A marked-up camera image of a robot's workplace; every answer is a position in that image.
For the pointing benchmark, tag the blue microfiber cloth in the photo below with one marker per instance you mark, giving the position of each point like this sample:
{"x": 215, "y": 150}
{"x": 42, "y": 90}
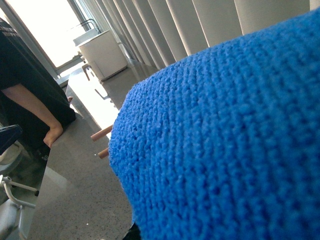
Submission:
{"x": 225, "y": 144}

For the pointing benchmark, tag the wooden rack peg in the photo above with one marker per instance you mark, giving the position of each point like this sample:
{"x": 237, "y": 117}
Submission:
{"x": 104, "y": 153}
{"x": 100, "y": 134}

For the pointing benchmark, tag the white cylindrical bin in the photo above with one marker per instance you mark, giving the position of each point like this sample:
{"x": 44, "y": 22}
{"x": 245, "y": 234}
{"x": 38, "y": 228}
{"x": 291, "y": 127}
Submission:
{"x": 103, "y": 54}

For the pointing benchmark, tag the white pleated curtain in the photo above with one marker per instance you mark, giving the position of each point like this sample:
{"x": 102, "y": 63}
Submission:
{"x": 161, "y": 32}

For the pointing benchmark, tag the person in black shirt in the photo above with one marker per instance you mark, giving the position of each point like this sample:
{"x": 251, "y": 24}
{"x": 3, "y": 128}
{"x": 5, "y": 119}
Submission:
{"x": 30, "y": 97}

